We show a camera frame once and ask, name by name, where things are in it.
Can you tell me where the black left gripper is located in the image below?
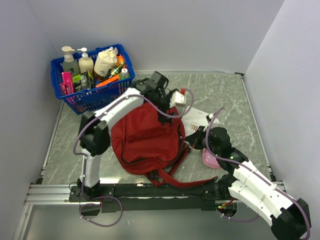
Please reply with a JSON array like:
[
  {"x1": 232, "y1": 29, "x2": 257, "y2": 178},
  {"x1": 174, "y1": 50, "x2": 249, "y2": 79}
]
[{"x1": 151, "y1": 89, "x2": 180, "y2": 124}]

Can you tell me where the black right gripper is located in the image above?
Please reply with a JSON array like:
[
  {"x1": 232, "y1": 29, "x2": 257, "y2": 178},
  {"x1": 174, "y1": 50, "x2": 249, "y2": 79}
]
[{"x1": 185, "y1": 125, "x2": 221, "y2": 157}]

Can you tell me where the red backpack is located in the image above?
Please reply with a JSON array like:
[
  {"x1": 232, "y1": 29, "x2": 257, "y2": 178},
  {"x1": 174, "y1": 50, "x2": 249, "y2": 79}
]
[{"x1": 111, "y1": 103, "x2": 217, "y2": 188}]

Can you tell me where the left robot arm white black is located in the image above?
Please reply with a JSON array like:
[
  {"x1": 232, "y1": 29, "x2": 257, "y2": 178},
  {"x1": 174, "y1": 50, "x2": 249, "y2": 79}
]
[{"x1": 73, "y1": 71, "x2": 185, "y2": 201}]

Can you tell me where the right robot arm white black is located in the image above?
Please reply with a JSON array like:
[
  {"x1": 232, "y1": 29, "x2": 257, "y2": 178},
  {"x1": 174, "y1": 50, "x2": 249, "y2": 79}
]
[{"x1": 185, "y1": 126, "x2": 311, "y2": 240}]

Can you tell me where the beige cloth bag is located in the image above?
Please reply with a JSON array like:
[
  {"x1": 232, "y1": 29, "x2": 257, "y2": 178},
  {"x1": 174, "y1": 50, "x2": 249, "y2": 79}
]
[{"x1": 93, "y1": 47, "x2": 118, "y2": 77}]

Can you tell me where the pink pencil case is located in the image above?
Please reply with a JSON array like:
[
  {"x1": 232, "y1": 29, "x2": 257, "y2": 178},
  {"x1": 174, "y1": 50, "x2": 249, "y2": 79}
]
[{"x1": 202, "y1": 148, "x2": 221, "y2": 169}]

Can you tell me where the white book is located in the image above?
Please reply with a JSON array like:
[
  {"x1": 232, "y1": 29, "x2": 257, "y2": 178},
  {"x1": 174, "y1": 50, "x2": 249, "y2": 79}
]
[{"x1": 181, "y1": 107, "x2": 210, "y2": 137}]

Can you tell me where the green glass bottle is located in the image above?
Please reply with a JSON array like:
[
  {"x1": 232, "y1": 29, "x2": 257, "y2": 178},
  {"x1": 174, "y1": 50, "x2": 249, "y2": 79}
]
[{"x1": 110, "y1": 61, "x2": 126, "y2": 76}]

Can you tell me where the blue plastic basket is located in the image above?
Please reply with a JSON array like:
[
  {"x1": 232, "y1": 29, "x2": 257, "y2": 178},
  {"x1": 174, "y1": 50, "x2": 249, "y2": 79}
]
[{"x1": 50, "y1": 43, "x2": 136, "y2": 115}]

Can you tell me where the dark green box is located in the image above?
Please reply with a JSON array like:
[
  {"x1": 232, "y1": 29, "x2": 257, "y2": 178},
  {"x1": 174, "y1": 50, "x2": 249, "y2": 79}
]
[{"x1": 72, "y1": 71, "x2": 95, "y2": 92}]

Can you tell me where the cream pump bottle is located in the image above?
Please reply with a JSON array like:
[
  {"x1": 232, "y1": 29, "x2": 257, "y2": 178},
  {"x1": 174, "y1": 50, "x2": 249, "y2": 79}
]
[{"x1": 77, "y1": 47, "x2": 94, "y2": 74}]

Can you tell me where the pink box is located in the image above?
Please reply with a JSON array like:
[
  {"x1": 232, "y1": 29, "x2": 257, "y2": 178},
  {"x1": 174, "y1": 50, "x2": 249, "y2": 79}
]
[{"x1": 60, "y1": 71, "x2": 74, "y2": 96}]

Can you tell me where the grey-green pump bottle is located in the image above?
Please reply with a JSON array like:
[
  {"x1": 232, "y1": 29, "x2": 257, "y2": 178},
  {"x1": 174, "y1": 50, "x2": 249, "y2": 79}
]
[{"x1": 61, "y1": 46, "x2": 80, "y2": 77}]

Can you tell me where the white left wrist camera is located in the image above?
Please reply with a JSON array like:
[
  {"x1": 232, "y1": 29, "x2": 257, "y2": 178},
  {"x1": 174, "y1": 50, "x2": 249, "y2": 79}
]
[{"x1": 169, "y1": 90, "x2": 187, "y2": 108}]

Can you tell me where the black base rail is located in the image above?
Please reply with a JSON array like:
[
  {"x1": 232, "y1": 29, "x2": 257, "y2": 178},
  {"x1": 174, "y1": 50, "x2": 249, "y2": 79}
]
[{"x1": 69, "y1": 181, "x2": 237, "y2": 213}]

